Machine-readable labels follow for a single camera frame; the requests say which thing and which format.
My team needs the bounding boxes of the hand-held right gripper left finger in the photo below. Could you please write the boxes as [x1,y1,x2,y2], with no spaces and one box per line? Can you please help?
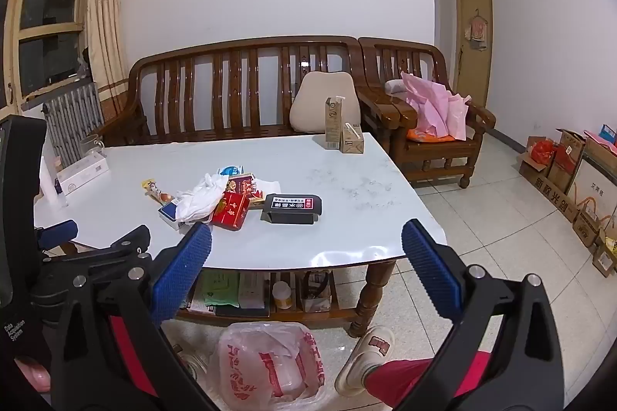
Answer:
[48,222,215,411]

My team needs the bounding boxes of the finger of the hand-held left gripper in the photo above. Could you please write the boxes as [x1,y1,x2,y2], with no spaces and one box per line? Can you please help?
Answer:
[36,221,79,251]
[41,225,153,281]

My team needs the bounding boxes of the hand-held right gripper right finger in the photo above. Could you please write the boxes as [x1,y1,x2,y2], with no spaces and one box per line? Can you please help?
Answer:
[395,219,570,411]

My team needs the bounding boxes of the blue cigarette pack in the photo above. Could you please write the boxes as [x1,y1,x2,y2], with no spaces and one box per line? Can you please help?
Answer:
[158,204,186,231]

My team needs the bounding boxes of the yellow snack wrapper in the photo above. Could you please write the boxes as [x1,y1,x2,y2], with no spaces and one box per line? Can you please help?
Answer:
[141,180,175,204]

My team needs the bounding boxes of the white tissue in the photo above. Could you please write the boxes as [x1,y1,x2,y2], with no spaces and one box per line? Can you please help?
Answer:
[174,172,229,224]

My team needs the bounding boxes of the red cigarette pack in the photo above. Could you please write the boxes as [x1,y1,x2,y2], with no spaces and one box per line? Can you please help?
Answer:
[211,192,250,229]

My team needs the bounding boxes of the white paper slip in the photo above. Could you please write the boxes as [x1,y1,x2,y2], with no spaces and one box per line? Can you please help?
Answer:
[249,179,281,206]

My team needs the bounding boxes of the black packet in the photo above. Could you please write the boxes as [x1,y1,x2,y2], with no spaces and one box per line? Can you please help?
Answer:
[260,194,323,225]

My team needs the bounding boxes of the white plastic bag red print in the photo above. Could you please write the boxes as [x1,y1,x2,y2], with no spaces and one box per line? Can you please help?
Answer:
[218,322,325,411]

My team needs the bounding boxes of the person's left hand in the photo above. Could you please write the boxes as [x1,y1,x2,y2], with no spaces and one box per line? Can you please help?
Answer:
[13,357,53,393]

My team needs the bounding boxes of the green wipes pack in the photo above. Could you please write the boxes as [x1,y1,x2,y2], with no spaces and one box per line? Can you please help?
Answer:
[195,271,240,308]

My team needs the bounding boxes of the red white flat box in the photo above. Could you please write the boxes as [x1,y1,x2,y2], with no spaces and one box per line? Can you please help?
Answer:
[185,294,216,314]

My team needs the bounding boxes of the white tube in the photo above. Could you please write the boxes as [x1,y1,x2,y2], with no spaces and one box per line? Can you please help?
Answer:
[39,155,68,207]

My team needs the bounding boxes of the white-topped wooden table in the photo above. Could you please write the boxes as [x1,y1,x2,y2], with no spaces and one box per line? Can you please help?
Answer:
[34,132,447,339]

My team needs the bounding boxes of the long white box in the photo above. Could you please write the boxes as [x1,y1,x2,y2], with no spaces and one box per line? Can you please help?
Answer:
[57,152,109,195]

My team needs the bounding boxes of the dark book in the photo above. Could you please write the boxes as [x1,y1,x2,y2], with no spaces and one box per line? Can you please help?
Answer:
[214,305,271,318]

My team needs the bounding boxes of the white carton box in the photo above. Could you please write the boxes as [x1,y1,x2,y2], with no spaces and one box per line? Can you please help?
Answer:
[238,271,271,310]

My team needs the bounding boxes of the glass mug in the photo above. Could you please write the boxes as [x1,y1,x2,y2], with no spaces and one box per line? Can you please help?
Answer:
[79,136,106,161]

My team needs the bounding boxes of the person's left leg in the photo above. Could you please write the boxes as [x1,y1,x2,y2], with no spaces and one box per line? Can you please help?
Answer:
[108,315,160,398]

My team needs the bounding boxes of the person's leg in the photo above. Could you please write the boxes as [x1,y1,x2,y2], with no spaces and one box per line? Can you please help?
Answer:
[364,350,492,411]
[108,315,160,398]

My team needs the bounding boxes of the grey radiator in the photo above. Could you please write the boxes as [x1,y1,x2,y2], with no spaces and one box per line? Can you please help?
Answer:
[42,82,104,168]

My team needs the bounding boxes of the white pill bottle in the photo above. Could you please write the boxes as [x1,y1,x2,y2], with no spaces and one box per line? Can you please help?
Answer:
[272,281,293,312]

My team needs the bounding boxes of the black tape roll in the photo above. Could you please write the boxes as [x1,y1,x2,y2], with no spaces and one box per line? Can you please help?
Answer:
[303,270,329,298]

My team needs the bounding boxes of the person's right leg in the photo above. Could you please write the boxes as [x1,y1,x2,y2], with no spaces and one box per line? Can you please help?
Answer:
[364,350,492,411]

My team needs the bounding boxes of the clear plastic container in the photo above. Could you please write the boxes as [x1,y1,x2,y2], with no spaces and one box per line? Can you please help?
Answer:
[295,270,333,313]

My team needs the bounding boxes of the orange cloth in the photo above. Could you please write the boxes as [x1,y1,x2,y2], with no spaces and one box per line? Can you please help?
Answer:
[406,128,454,142]

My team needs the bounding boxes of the small beige carton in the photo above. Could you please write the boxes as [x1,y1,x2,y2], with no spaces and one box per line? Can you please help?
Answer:
[340,123,366,154]

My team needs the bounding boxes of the pink plastic bag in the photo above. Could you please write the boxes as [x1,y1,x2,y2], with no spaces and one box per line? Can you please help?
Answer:
[400,72,470,141]

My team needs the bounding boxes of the wooden armchair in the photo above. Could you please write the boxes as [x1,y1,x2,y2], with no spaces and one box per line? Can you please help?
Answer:
[357,37,497,189]

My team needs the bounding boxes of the tall beige drink carton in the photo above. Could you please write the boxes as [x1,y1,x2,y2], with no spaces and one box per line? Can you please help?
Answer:
[324,97,349,150]

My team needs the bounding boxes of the row of cardboard boxes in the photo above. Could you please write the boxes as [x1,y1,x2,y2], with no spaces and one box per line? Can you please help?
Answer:
[518,124,617,279]

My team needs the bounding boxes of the wooden slatted sofa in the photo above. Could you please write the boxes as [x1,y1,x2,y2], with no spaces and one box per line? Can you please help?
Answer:
[91,36,372,147]

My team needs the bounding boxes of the beige cushion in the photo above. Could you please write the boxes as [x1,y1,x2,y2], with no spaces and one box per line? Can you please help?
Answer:
[289,71,362,135]

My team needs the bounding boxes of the yellow wooden door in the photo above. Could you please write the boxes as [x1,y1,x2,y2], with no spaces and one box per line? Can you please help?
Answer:
[455,0,493,108]

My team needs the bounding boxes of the beige framed window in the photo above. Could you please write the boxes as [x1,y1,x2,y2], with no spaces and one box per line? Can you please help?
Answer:
[2,0,99,115]

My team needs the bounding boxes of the beige patterned curtain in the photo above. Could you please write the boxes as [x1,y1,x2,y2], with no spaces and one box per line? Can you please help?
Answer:
[84,0,131,123]

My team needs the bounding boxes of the hanging clothes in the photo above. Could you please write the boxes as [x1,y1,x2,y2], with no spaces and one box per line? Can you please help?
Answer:
[465,8,489,50]

